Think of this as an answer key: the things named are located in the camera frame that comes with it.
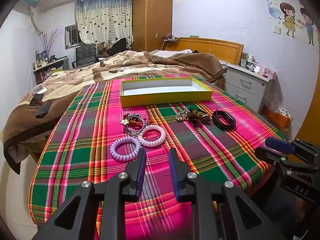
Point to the cartoon wall sticker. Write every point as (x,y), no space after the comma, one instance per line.
(290,17)

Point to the bedside shelf with chargers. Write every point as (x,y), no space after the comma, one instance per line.
(170,39)

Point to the black smartphone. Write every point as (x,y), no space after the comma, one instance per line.
(36,99)

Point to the brown patterned blanket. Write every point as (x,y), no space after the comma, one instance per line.
(75,77)

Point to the pink green plaid cloth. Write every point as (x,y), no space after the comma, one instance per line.
(87,120)

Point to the black phone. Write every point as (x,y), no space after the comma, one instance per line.
(43,110)

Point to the white nightstand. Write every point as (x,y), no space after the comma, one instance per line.
(245,90)

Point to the orange bin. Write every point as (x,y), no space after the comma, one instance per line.
(277,121)

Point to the heart print curtain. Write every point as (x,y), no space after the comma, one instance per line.
(105,20)

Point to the purple decorative branches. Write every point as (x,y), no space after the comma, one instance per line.
(48,41)

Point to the yellow cardboard box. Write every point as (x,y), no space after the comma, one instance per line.
(165,97)

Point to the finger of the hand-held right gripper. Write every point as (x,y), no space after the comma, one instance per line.
(278,145)
(268,156)

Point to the black office chair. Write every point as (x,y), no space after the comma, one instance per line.
(85,55)

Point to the black wristband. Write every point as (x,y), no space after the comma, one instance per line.
(223,123)

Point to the white desk shelf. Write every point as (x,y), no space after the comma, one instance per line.
(50,70)

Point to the wooden wardrobe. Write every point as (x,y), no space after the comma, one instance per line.
(152,17)

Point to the white paper slip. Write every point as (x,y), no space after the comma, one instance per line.
(40,89)

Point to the window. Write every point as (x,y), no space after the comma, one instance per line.
(71,36)

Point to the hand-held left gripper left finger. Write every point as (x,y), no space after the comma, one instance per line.
(141,170)

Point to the clutter on nightstand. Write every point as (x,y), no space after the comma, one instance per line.
(248,62)

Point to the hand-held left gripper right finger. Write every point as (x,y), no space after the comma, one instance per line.
(173,170)

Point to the white pillow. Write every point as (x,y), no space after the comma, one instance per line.
(170,53)

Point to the brown teddy bear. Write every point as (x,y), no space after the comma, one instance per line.
(102,49)

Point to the black clothing pile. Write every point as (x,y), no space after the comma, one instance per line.
(118,45)

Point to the pink box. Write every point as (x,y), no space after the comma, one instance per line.
(267,72)

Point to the wooden headboard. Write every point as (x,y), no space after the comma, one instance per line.
(220,50)

